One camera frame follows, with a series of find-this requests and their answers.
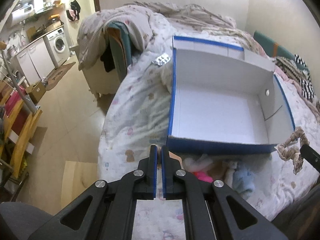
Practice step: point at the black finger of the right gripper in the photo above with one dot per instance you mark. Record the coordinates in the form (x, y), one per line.
(311, 156)

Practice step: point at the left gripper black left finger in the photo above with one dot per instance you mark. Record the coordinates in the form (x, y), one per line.
(121, 197)

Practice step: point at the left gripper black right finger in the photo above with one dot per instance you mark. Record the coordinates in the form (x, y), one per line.
(179, 184)

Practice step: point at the beige lace scrunchie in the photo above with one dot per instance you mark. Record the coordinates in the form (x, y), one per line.
(290, 149)

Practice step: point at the pink round sponge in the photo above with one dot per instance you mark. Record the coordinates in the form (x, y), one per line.
(203, 176)

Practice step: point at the light blue fluffy scrunchie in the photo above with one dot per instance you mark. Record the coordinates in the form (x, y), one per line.
(243, 182)

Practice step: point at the black white striped cloth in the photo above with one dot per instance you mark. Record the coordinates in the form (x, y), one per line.
(305, 82)

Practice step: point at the floral white bed quilt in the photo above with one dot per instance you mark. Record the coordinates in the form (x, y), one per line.
(139, 116)

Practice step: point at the blue and white cardboard box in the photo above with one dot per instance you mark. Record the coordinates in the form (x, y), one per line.
(225, 100)

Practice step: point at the teal headboard cushion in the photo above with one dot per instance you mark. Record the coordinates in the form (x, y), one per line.
(272, 49)

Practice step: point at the silver pill blister pack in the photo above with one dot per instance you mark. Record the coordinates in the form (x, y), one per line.
(162, 59)

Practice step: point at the brown floor mat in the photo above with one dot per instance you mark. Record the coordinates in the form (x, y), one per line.
(54, 78)

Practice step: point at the yellow wooden chair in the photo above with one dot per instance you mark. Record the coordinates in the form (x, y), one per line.
(19, 125)

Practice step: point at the small brown cardboard box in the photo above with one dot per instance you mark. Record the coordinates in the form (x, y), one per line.
(36, 91)

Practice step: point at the white washing machine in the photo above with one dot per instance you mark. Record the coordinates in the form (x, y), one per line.
(57, 46)

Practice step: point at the white kitchen cabinet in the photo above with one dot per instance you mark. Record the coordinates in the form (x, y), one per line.
(33, 62)

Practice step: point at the grey patterned blanket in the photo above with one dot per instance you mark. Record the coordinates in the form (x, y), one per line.
(130, 25)

